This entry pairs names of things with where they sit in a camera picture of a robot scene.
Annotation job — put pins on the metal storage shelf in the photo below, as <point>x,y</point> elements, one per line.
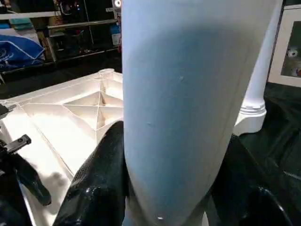
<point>80,33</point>

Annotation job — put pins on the blue printed fabric bag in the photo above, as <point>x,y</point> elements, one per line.
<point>19,51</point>

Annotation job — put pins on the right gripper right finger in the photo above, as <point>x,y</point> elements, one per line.
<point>254,193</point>

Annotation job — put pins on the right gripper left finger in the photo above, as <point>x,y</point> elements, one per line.
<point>99,183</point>

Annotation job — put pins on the black work mat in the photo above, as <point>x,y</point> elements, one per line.
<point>277,122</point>

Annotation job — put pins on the white plastic table leg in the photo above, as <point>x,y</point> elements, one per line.
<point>261,70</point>
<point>188,103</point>

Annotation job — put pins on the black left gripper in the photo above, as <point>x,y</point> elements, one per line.
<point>14,145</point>

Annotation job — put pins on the white glass door cabinet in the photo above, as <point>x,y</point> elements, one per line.
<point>289,47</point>

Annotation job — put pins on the white plastic table top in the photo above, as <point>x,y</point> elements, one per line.
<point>70,117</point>

